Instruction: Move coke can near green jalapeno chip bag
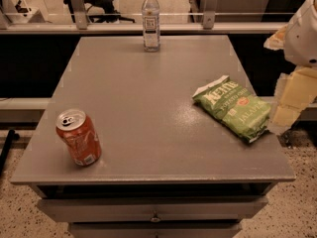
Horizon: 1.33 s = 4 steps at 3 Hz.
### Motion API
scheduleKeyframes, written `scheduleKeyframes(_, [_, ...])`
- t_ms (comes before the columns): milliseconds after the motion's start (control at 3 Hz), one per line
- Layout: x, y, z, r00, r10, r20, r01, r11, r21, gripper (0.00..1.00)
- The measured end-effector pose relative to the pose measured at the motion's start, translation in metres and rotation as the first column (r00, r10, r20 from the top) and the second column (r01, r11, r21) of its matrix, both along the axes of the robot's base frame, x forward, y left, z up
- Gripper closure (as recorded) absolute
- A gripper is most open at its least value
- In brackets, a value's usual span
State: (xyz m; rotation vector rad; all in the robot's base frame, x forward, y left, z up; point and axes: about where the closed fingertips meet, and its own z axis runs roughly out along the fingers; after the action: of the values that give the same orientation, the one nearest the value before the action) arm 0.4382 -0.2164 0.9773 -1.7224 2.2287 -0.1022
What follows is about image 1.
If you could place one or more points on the grey drawer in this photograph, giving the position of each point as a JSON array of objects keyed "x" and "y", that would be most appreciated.
[
  {"x": 155, "y": 230},
  {"x": 142, "y": 209}
]

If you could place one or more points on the red coke can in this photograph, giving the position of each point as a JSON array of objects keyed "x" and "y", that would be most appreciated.
[{"x": 76, "y": 129}]

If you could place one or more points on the metal drawer knob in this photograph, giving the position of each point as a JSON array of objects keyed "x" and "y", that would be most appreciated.
[{"x": 155, "y": 219}]

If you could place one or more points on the clear plastic water bottle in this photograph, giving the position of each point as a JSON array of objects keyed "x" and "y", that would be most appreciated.
[{"x": 151, "y": 32}]

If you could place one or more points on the green jalapeno chip bag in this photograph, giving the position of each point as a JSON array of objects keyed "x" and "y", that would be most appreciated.
[{"x": 234, "y": 106}]

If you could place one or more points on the grey lower drawer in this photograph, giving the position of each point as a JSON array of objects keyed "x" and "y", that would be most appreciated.
[{"x": 155, "y": 230}]

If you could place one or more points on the grey upper drawer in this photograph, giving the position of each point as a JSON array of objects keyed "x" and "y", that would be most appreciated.
[{"x": 142, "y": 209}]

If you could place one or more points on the black pole on floor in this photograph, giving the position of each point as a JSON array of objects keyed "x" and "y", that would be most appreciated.
[{"x": 11, "y": 136}]

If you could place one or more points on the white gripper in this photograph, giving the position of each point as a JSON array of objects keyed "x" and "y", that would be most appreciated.
[{"x": 302, "y": 39}]

